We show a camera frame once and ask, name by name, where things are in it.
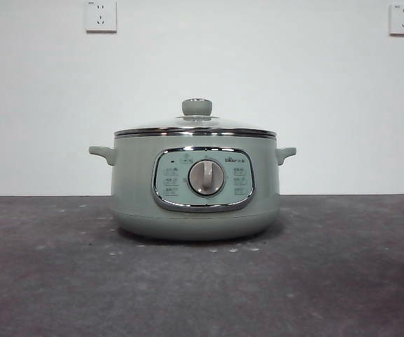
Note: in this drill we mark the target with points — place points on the glass lid with green knob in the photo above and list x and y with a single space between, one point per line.
196 107

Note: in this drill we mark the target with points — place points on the pale green electric pot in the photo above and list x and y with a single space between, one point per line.
135 210

